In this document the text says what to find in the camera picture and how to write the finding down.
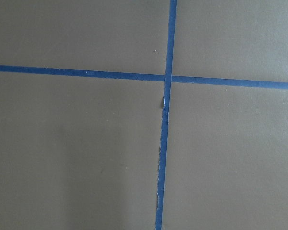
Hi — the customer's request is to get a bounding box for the brown paper table cover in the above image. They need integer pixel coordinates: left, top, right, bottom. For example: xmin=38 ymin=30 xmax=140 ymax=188
xmin=0 ymin=0 xmax=288 ymax=230

